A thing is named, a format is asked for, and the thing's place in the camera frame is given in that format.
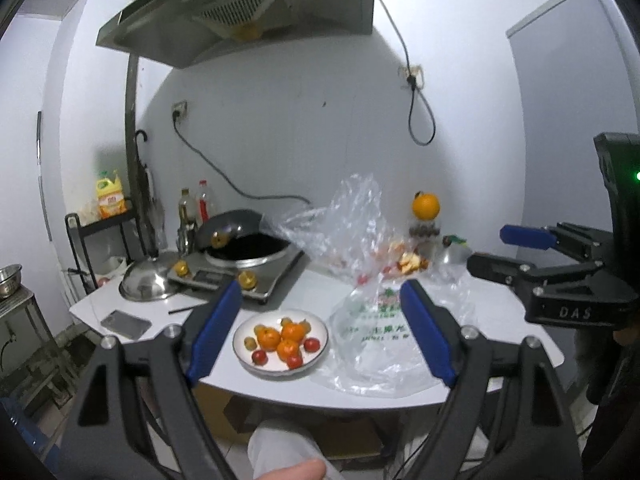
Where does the black wok with wooden handle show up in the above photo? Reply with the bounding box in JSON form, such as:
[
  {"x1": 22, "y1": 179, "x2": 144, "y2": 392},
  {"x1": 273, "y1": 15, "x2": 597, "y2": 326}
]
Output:
[{"x1": 194, "y1": 208, "x2": 293, "y2": 267}]

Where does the red label bottle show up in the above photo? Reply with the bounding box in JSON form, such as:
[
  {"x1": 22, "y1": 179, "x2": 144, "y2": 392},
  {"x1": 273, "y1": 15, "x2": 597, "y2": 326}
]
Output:
[{"x1": 196, "y1": 180, "x2": 213, "y2": 226}]

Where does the clear plastic bag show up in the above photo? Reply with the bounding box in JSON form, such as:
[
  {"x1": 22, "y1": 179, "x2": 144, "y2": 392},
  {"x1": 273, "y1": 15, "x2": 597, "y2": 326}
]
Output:
[{"x1": 272, "y1": 172, "x2": 401, "y2": 286}]

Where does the looped black wall cable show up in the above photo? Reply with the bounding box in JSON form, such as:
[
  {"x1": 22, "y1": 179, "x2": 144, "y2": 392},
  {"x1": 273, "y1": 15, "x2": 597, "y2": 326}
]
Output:
[{"x1": 407, "y1": 77, "x2": 436, "y2": 147}]

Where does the black metal rack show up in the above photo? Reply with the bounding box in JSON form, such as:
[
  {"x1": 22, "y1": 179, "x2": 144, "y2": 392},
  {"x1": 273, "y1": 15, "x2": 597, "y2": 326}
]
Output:
[{"x1": 65, "y1": 207, "x2": 143, "y2": 296}]

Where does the person's leg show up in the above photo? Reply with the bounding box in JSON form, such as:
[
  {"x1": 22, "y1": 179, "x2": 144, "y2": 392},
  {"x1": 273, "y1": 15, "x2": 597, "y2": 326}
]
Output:
[{"x1": 247, "y1": 417, "x2": 346, "y2": 480}]

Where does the white printed plastic bag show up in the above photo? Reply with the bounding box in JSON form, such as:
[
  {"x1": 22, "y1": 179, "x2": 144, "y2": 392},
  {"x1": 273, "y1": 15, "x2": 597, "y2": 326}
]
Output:
[{"x1": 310, "y1": 270, "x2": 481, "y2": 398}]

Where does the steel bowl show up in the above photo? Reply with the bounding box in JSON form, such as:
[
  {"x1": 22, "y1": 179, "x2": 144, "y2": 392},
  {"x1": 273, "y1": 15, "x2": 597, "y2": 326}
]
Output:
[{"x1": 0, "y1": 263, "x2": 23, "y2": 301}]

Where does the steel range hood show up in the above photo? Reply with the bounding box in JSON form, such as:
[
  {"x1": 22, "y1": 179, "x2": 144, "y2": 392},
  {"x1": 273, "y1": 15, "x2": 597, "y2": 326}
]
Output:
[{"x1": 96, "y1": 0, "x2": 377, "y2": 70}]

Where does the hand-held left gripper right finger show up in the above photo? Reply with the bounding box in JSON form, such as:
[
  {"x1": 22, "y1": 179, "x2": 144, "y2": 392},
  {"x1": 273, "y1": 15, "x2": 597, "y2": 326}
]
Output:
[{"x1": 399, "y1": 280, "x2": 583, "y2": 480}]

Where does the range hood power cable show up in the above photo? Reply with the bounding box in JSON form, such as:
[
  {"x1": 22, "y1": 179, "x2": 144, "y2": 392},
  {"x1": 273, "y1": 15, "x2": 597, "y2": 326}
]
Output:
[{"x1": 375, "y1": 0, "x2": 411, "y2": 68}]

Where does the yellow detergent bottle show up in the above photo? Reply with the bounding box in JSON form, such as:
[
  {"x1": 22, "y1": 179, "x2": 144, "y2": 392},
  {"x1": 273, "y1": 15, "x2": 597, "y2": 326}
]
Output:
[{"x1": 96, "y1": 170, "x2": 126, "y2": 220}]

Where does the folded umbrella with hook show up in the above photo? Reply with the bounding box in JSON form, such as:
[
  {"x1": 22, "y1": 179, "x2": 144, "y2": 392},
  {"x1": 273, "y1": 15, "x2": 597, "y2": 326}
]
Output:
[{"x1": 134, "y1": 130, "x2": 168, "y2": 256}]

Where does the small steel container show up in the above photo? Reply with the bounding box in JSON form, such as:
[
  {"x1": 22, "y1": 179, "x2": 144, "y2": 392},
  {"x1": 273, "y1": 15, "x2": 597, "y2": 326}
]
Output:
[{"x1": 176, "y1": 225, "x2": 197, "y2": 256}]

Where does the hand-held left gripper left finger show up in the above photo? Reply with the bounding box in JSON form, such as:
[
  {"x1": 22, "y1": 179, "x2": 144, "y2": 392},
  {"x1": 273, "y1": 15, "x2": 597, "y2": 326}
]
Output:
[{"x1": 59, "y1": 280, "x2": 243, "y2": 480}]

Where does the white round plate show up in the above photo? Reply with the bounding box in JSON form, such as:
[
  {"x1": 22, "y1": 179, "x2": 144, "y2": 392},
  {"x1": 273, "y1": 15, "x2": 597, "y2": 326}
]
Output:
[{"x1": 232, "y1": 308, "x2": 330, "y2": 372}]

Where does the steel induction stove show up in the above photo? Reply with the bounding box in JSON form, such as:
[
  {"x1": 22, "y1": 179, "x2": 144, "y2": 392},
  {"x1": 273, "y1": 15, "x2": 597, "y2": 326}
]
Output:
[{"x1": 166, "y1": 240, "x2": 307, "y2": 306}]

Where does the large orange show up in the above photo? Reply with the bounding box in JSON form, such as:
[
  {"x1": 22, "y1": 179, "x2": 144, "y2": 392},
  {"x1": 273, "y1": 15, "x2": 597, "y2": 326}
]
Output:
[{"x1": 411, "y1": 190, "x2": 442, "y2": 221}]

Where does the cardboard box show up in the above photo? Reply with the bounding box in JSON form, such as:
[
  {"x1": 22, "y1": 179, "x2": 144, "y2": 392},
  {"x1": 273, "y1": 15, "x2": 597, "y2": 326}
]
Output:
[{"x1": 300, "y1": 420, "x2": 386, "y2": 458}]

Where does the smartphone in clear case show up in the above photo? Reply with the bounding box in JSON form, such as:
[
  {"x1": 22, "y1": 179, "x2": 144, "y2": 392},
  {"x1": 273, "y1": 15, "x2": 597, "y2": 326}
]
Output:
[{"x1": 100, "y1": 310, "x2": 152, "y2": 339}]

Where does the steel wok lid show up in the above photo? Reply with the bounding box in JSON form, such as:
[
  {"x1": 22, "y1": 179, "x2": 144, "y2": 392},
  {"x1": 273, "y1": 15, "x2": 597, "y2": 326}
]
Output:
[{"x1": 118, "y1": 255, "x2": 181, "y2": 303}]

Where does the blue water jug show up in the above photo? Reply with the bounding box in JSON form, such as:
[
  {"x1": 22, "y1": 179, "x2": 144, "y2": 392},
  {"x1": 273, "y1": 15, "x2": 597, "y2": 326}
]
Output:
[{"x1": 0, "y1": 397, "x2": 51, "y2": 466}]

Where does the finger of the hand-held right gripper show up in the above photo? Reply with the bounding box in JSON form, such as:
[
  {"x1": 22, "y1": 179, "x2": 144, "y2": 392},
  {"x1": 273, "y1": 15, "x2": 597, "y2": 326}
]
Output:
[
  {"x1": 466, "y1": 252, "x2": 618, "y2": 301},
  {"x1": 500, "y1": 221, "x2": 613, "y2": 266}
]

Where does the black stove power cable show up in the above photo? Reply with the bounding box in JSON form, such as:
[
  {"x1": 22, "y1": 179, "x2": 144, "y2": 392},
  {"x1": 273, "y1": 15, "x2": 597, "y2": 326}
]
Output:
[{"x1": 172, "y1": 115, "x2": 312, "y2": 207}]

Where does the dark oil bottle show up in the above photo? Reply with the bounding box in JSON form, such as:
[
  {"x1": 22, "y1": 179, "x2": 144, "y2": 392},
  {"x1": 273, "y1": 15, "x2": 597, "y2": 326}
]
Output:
[{"x1": 177, "y1": 188, "x2": 197, "y2": 233}]

